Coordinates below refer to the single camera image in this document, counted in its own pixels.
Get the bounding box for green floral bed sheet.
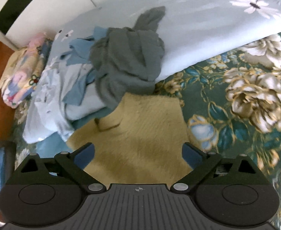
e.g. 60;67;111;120
12;30;281;230

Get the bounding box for medium blue crumpled garment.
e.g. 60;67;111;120
60;26;110;107

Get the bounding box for pale blue floral quilt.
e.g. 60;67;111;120
33;0;281;123

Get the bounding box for light blue crumpled shirt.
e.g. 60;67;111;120
22;63;96;145

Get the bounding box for pastel floral folded blanket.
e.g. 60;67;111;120
0;32;53;108

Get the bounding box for dark grey crumpled garment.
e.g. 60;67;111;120
89;6;166;109

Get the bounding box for blue and brown folded clothes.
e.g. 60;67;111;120
0;140;16;191

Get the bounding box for mustard yellow knitted sweater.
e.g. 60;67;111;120
66;94;192;186

